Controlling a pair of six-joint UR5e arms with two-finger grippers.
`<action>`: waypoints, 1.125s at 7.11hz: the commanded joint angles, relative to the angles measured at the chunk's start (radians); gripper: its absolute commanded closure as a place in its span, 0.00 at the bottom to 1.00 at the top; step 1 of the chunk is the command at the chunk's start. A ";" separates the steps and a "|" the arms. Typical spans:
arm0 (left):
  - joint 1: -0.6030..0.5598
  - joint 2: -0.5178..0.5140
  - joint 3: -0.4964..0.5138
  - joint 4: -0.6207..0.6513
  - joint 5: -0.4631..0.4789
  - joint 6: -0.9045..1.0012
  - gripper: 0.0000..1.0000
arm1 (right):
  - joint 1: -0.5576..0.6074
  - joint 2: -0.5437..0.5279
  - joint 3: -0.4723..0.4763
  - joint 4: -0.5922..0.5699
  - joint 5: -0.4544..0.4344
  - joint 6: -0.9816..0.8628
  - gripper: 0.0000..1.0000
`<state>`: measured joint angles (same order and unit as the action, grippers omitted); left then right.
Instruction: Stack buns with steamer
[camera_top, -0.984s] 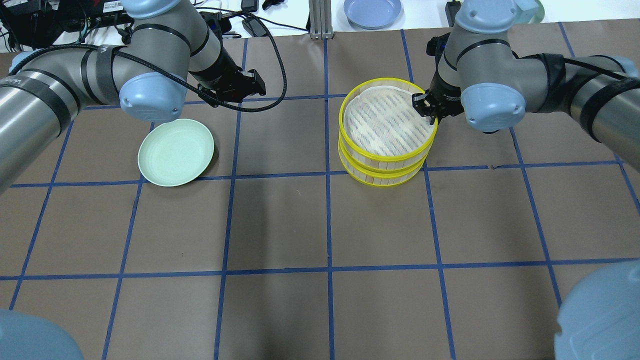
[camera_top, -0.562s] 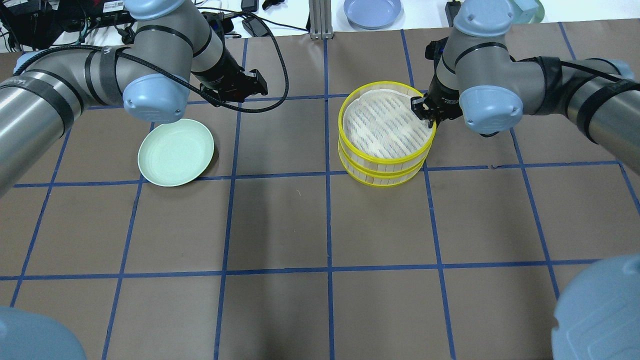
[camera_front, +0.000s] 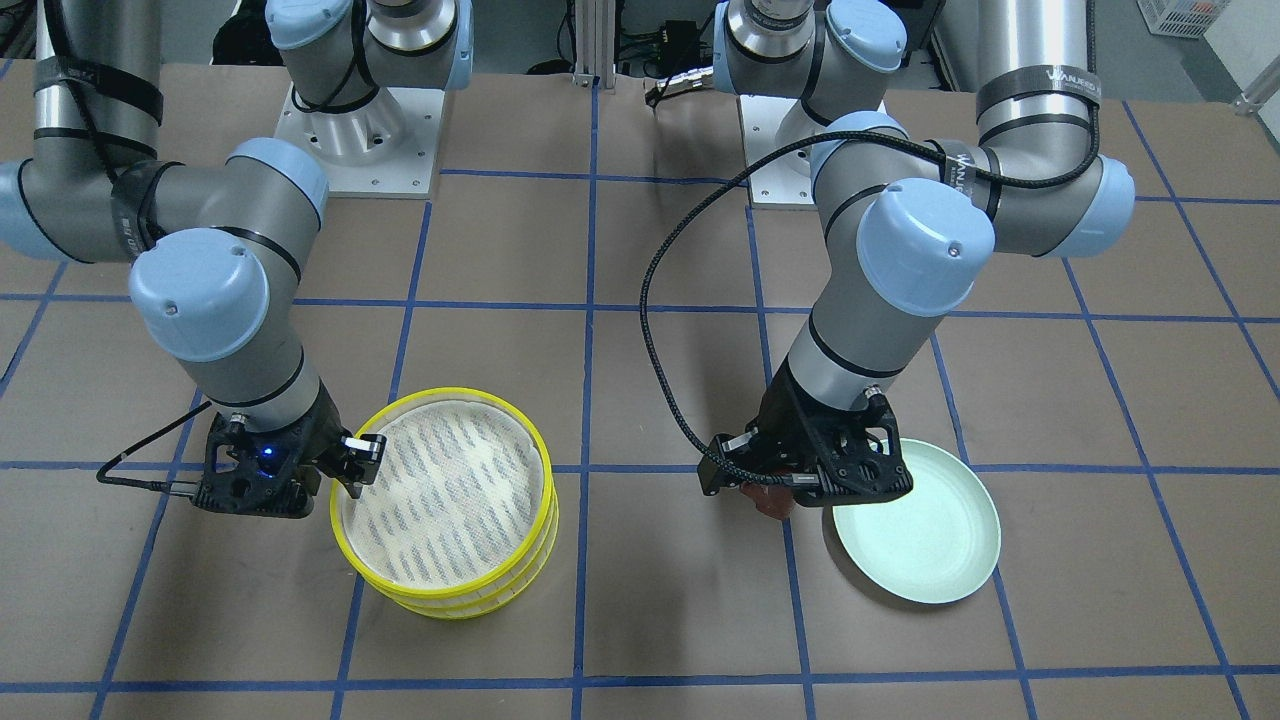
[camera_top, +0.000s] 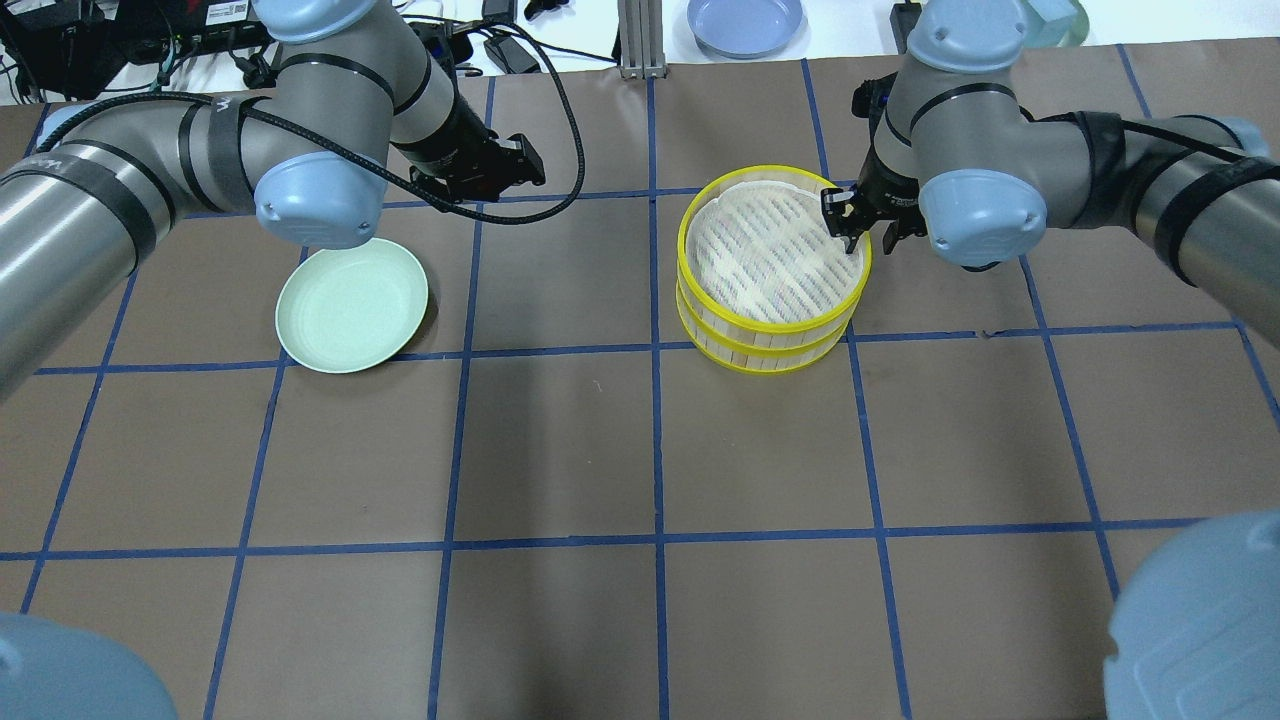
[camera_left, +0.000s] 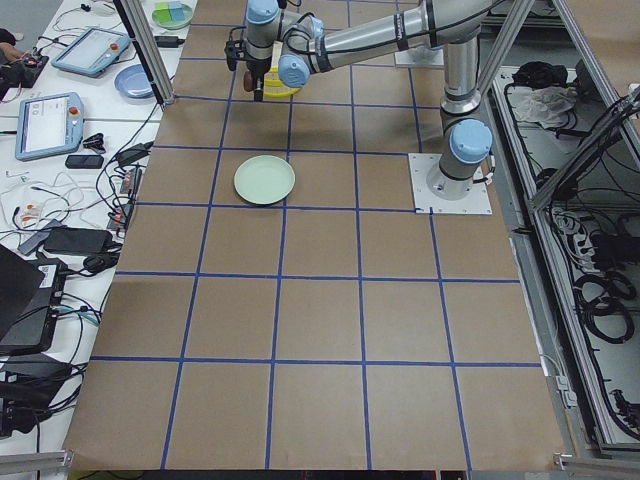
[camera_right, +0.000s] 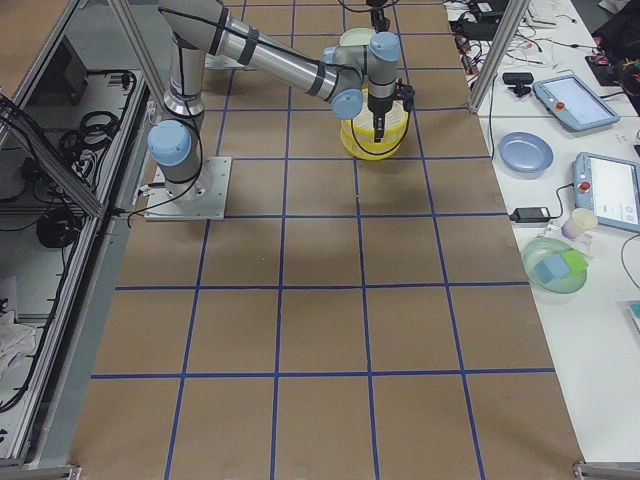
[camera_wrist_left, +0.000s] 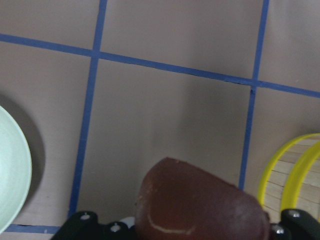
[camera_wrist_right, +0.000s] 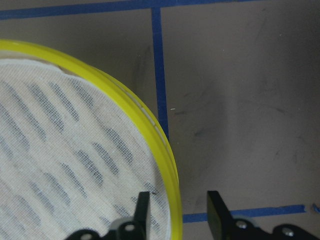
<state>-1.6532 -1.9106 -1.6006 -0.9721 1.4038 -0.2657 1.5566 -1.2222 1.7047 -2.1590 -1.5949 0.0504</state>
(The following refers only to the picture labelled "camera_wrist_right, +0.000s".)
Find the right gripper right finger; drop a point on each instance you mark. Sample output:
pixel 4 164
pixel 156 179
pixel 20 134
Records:
pixel 223 226

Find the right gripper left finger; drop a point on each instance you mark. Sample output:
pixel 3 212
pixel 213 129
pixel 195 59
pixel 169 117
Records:
pixel 136 227

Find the yellow bamboo steamer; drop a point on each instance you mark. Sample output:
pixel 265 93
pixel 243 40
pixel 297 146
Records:
pixel 76 149

